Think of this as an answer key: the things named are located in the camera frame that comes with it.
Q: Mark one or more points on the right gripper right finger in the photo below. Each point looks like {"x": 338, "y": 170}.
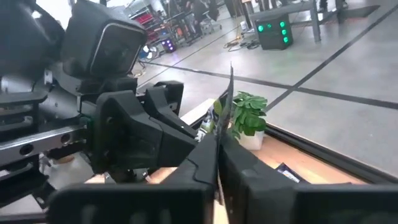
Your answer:
{"x": 264, "y": 193}

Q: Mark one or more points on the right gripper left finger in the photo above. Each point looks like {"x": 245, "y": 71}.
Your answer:
{"x": 186, "y": 193}

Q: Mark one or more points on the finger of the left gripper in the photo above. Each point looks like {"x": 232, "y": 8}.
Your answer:
{"x": 168, "y": 99}
{"x": 130, "y": 133}

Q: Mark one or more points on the dark blue tea packet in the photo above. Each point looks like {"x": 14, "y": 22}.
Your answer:
{"x": 225, "y": 118}
{"x": 287, "y": 172}

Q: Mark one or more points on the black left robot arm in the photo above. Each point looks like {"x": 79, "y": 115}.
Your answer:
{"x": 21, "y": 34}

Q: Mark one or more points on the purple lit device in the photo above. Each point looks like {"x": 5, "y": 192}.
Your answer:
{"x": 168, "y": 45}

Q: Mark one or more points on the green potted plant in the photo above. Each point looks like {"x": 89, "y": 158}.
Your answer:
{"x": 248, "y": 115}

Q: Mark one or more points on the black box with green lights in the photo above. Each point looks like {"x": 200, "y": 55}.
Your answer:
{"x": 273, "y": 31}

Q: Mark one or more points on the grey metal table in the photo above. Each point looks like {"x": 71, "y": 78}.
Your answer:
{"x": 298, "y": 9}

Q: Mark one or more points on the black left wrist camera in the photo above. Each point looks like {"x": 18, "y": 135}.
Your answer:
{"x": 102, "y": 46}

